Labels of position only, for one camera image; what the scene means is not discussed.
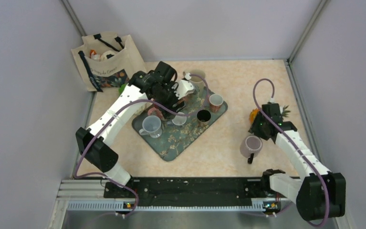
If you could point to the pink cartoon mug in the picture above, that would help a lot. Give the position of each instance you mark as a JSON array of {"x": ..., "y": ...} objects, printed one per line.
[{"x": 156, "y": 112}]

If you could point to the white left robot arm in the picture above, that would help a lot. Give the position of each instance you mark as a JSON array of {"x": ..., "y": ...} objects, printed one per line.
[{"x": 94, "y": 141}]

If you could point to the small blue grey mug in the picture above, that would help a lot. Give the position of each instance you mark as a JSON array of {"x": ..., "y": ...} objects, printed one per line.
[{"x": 179, "y": 120}]

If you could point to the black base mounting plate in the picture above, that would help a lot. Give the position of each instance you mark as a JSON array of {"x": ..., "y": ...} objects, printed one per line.
[{"x": 192, "y": 191}]

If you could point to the green lettuce toy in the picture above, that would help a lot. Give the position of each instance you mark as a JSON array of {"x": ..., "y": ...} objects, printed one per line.
[{"x": 122, "y": 88}]

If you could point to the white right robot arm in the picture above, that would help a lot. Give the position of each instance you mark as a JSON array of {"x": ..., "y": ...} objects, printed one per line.
[{"x": 318, "y": 193}]

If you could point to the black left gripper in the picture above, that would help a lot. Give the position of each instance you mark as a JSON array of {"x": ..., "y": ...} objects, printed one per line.
[{"x": 172, "y": 87}]

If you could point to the blue floral tray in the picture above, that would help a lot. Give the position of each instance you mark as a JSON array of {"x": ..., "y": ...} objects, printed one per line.
[{"x": 175, "y": 139}]

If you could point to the beige tall mug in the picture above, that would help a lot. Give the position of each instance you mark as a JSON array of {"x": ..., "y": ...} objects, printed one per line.
[{"x": 196, "y": 79}]

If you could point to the grey blue glass mug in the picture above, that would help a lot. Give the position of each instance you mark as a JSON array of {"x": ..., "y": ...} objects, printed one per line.
[{"x": 151, "y": 126}]

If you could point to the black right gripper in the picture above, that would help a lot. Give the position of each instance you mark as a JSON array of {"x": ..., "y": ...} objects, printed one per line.
[{"x": 254, "y": 129}]

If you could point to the green spiky plant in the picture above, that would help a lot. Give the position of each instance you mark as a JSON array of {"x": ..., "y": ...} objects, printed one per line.
[{"x": 285, "y": 111}]

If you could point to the lilac purple mug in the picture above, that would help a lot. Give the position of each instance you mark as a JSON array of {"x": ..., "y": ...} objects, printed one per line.
[{"x": 250, "y": 147}]

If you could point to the beige tote bag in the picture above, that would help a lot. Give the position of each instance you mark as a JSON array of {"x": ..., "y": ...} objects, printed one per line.
[{"x": 106, "y": 60}]

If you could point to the salmon pink text mug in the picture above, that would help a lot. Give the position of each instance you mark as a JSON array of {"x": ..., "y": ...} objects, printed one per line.
[{"x": 215, "y": 102}]

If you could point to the brown dark mug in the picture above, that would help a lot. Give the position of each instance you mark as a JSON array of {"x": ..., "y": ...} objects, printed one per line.
[{"x": 203, "y": 117}]

